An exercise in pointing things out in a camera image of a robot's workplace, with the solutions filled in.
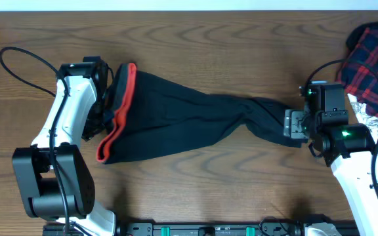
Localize black leggings red waistband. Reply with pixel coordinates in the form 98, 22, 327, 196
96, 63, 301, 164

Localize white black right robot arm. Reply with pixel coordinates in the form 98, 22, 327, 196
283, 97, 378, 235

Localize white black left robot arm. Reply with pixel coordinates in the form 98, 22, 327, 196
12, 57, 116, 235

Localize red navy plaid garment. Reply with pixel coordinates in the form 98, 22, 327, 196
335, 22, 378, 117

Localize black mounting rail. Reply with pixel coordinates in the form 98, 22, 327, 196
43, 218, 360, 236

